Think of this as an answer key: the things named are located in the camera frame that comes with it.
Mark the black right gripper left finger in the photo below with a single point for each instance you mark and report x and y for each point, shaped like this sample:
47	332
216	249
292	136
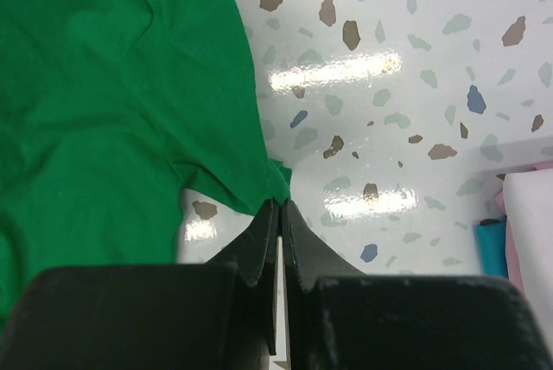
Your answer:
239	297

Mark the teal folded t-shirt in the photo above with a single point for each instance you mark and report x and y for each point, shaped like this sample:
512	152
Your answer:
491	238

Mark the pink folded t-shirt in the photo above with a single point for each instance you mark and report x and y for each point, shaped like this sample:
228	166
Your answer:
518	223

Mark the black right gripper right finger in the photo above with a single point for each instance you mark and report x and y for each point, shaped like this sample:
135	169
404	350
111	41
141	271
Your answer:
325	296

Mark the green t-shirt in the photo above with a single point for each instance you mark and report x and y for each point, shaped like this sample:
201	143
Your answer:
109	109

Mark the white folded t-shirt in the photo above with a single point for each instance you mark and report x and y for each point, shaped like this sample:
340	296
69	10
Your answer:
531	223

